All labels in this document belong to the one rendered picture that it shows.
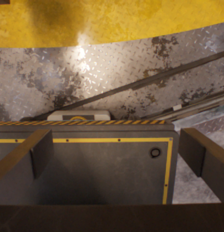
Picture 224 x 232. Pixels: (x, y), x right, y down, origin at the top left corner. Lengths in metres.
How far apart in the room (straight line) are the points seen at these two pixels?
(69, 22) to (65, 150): 0.55
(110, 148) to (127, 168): 0.09
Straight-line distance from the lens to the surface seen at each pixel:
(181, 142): 0.17
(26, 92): 0.90
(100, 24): 0.83
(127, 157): 0.56
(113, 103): 0.82
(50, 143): 0.16
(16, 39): 0.91
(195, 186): 1.13
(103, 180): 0.60
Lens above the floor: 0.80
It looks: 74 degrees down
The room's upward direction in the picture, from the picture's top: 179 degrees clockwise
